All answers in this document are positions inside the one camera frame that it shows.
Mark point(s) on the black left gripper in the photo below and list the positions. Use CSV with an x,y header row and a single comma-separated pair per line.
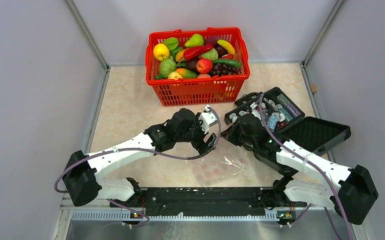
x,y
200,145

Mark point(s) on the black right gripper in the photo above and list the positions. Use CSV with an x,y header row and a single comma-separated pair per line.
x,y
229,134

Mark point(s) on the clear zip top bag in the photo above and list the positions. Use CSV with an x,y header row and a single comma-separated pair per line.
x,y
221,164

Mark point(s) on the red chili pepper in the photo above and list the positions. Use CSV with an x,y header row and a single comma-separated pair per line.
x,y
197,51

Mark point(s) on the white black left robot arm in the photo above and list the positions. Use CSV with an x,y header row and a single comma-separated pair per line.
x,y
185,136

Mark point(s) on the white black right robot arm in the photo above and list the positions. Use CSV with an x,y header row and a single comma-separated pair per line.
x,y
350,191

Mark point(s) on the black open tool case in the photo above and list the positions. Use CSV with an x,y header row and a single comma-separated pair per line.
x,y
287,122

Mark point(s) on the orange green mango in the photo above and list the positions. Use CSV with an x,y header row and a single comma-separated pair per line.
x,y
186,73

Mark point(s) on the dark purple grape bunch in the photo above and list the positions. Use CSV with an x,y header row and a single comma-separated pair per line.
x,y
219,70

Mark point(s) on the red apple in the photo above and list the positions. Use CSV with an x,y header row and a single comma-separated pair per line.
x,y
204,65

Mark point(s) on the red plastic shopping basket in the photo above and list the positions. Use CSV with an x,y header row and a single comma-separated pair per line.
x,y
218,89

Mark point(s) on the green cucumber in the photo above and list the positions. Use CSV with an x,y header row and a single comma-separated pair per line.
x,y
228,62

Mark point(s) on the green cabbage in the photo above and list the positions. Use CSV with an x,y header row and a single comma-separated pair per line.
x,y
167,66

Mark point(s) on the yellow banana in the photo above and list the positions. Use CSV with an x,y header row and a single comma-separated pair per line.
x,y
227,46

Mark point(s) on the yellow apple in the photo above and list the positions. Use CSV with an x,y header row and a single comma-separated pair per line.
x,y
161,52

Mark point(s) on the green pear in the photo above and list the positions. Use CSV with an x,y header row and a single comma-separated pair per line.
x,y
195,41

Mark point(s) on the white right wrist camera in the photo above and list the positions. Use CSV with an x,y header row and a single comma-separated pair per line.
x,y
253,109

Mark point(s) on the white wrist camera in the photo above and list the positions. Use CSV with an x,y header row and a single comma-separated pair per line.
x,y
208,118
253,109

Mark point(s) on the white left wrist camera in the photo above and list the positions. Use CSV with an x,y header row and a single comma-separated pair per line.
x,y
208,118

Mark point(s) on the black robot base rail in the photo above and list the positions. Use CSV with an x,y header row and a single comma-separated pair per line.
x,y
207,201

